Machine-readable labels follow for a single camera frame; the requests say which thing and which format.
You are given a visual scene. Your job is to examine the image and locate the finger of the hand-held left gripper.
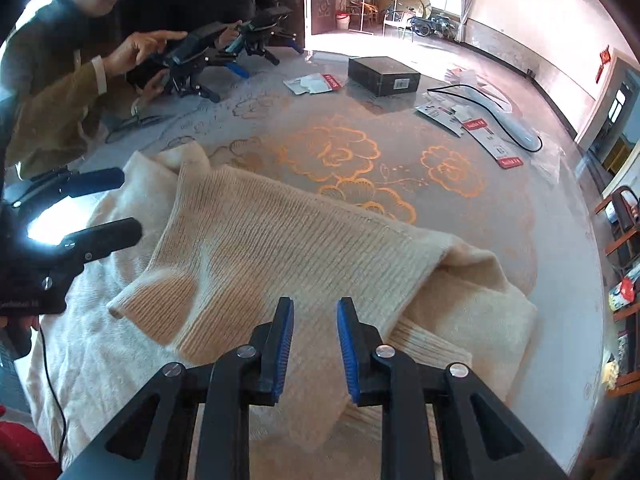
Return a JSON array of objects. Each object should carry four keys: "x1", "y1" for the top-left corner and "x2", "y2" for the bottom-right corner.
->
[
  {"x1": 10, "y1": 167, "x2": 126, "y2": 208},
  {"x1": 45, "y1": 217, "x2": 144, "y2": 282}
]

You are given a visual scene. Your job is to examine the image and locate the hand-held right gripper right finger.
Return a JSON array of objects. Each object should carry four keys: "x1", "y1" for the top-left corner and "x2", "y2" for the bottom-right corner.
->
[{"x1": 336, "y1": 297, "x2": 568, "y2": 480}]

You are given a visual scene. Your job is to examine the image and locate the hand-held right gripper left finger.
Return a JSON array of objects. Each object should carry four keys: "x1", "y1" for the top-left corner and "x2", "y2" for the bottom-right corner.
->
[{"x1": 60, "y1": 296, "x2": 295, "y2": 480}]

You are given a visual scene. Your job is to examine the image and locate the cream knitted sweater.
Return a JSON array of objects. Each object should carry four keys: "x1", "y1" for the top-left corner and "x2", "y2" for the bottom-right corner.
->
[{"x1": 25, "y1": 140, "x2": 538, "y2": 480}]

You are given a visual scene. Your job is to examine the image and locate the person's left hand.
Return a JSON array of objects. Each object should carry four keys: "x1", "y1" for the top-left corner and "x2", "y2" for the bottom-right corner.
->
[{"x1": 0, "y1": 312, "x2": 42, "y2": 350}]

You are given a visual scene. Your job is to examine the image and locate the black scissors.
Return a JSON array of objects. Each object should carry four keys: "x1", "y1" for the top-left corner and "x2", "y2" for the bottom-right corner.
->
[{"x1": 104, "y1": 112, "x2": 176, "y2": 144}]

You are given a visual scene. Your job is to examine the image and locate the spare hand-held gripper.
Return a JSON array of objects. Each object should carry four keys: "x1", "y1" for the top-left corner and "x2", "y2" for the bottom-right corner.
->
[
  {"x1": 127, "y1": 22, "x2": 251, "y2": 103},
  {"x1": 225, "y1": 6, "x2": 304, "y2": 67}
]

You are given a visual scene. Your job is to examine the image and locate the red padded jacket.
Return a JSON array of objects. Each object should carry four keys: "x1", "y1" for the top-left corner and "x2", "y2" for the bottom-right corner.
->
[{"x1": 0, "y1": 405, "x2": 61, "y2": 480}]

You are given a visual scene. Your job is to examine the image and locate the white and red packet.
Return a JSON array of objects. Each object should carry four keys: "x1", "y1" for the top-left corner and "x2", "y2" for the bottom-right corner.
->
[
  {"x1": 415, "y1": 99, "x2": 468, "y2": 137},
  {"x1": 460, "y1": 117, "x2": 526, "y2": 168},
  {"x1": 283, "y1": 72, "x2": 347, "y2": 97}
]

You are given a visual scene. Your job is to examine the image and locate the small clear plastic bag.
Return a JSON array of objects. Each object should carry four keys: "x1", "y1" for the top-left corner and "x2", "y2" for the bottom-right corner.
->
[{"x1": 530, "y1": 147, "x2": 563, "y2": 186}]

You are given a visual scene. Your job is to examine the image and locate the dark wooden armchair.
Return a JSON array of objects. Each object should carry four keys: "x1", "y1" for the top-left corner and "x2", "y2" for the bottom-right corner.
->
[
  {"x1": 607, "y1": 305, "x2": 640, "y2": 396},
  {"x1": 595, "y1": 185, "x2": 640, "y2": 261}
]

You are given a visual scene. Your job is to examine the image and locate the white bucket with red lid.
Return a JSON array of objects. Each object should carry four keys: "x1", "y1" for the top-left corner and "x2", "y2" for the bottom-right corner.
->
[{"x1": 609, "y1": 280, "x2": 636, "y2": 311}]

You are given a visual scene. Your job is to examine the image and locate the black cardboard box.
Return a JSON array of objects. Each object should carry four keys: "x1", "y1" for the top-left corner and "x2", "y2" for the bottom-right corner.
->
[{"x1": 348, "y1": 56, "x2": 421, "y2": 97}]

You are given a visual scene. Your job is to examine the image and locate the white metal chair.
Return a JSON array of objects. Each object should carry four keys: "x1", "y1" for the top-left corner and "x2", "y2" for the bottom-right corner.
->
[{"x1": 382, "y1": 7, "x2": 416, "y2": 38}]

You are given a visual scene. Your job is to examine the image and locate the parked bicycle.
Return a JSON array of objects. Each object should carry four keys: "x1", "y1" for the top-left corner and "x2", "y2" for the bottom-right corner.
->
[{"x1": 410, "y1": 10, "x2": 468, "y2": 41}]

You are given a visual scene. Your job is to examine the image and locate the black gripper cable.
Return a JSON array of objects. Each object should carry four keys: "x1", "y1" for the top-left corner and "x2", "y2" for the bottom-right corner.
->
[{"x1": 39, "y1": 327, "x2": 69, "y2": 466}]

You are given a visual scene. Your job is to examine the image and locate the thin black cable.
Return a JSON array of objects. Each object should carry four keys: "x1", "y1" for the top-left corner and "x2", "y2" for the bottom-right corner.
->
[{"x1": 426, "y1": 85, "x2": 543, "y2": 152}]

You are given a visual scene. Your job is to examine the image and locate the red knot wall decoration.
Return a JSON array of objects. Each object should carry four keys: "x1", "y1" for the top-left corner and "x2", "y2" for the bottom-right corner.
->
[{"x1": 596, "y1": 45, "x2": 613, "y2": 82}]

